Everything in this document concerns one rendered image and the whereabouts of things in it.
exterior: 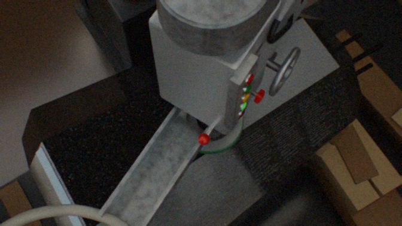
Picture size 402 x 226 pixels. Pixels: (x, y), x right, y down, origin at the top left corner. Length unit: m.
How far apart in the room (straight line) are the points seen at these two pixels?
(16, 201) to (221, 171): 1.16
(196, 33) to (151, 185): 0.61
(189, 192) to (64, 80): 1.24
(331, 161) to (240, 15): 1.54
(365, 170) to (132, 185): 1.24
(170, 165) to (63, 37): 1.58
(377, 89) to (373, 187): 0.51
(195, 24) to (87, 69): 1.91
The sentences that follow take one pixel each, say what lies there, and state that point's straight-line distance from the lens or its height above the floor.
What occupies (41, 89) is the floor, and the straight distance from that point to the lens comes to 2.90.
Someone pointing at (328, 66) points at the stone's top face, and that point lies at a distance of 1.99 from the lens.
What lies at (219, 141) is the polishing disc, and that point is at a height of 0.88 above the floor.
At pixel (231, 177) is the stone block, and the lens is 1.90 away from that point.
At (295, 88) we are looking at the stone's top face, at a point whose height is 0.82.
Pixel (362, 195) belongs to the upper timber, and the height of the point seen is 0.25.
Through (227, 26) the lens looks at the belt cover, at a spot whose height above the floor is 1.69.
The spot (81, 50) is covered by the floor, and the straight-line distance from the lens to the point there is 2.95.
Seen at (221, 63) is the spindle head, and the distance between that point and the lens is 1.15.
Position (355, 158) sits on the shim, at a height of 0.26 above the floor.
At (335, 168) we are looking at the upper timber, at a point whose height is 0.25.
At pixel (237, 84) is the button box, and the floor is 1.51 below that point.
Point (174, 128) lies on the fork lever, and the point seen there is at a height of 1.07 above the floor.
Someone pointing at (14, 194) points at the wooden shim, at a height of 0.03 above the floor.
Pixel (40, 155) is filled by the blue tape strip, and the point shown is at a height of 0.80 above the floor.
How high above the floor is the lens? 2.57
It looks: 69 degrees down
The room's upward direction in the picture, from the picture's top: 1 degrees clockwise
